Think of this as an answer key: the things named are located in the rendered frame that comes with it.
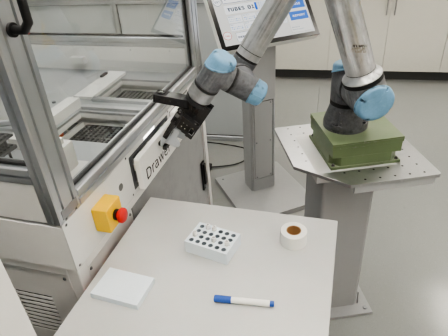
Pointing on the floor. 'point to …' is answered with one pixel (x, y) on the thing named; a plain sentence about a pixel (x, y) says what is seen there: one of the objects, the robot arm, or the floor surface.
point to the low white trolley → (215, 277)
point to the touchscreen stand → (263, 157)
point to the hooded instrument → (12, 310)
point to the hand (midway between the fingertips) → (163, 139)
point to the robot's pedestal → (362, 215)
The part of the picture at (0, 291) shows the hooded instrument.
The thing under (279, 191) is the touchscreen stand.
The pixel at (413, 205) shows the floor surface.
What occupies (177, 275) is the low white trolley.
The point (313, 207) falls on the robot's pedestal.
